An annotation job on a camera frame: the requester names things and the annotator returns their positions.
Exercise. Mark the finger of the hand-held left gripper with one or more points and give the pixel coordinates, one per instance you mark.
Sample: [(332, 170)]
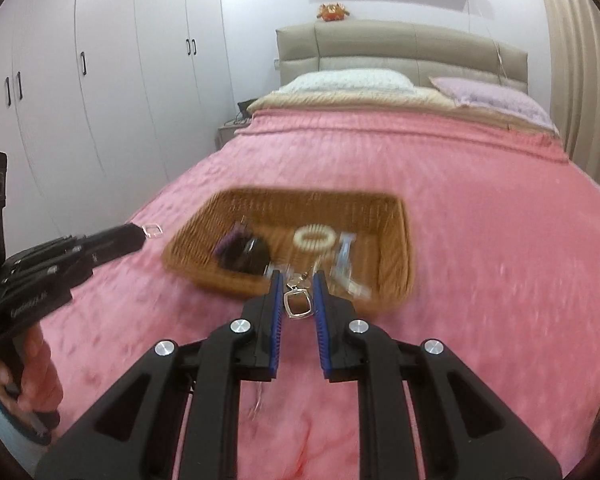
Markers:
[(115, 255), (110, 237)]

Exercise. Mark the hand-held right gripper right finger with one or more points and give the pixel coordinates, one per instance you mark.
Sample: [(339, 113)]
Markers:
[(322, 325)]

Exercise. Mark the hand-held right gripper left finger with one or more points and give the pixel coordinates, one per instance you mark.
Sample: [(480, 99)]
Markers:
[(277, 320)]

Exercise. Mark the small silver buckle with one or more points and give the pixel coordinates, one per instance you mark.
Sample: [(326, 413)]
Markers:
[(146, 229)]

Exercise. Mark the black round hair clip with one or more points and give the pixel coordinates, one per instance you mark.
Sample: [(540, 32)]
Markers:
[(247, 255)]

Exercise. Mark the brown wicker basket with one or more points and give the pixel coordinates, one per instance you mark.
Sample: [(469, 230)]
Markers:
[(280, 210)]

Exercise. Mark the person's left forearm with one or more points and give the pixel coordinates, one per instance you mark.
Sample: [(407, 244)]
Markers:
[(5, 425)]

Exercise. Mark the person's left hand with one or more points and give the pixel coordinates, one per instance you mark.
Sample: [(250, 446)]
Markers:
[(42, 370)]

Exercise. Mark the white wardrobe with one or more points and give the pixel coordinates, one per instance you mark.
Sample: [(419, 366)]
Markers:
[(120, 85)]

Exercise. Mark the grey nightstand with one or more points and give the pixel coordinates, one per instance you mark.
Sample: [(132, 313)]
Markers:
[(227, 132)]

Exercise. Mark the pink fleece blanket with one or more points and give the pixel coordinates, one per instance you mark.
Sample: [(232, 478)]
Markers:
[(480, 260)]

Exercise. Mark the black device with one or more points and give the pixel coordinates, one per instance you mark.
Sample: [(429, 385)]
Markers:
[(245, 110)]

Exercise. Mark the beige quilt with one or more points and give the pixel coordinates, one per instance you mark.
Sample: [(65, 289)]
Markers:
[(360, 100)]

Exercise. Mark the white floral pillow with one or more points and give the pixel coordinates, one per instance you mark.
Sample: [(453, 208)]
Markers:
[(350, 81)]

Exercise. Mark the purple pillow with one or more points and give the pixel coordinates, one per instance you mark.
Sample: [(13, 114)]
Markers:
[(490, 97)]

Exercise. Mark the beige padded headboard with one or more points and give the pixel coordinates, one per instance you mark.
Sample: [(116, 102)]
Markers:
[(380, 45)]

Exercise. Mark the orange plush toy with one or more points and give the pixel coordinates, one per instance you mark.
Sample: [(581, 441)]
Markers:
[(332, 11)]

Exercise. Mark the beige curtain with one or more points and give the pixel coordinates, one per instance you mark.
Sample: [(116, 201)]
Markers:
[(580, 60)]

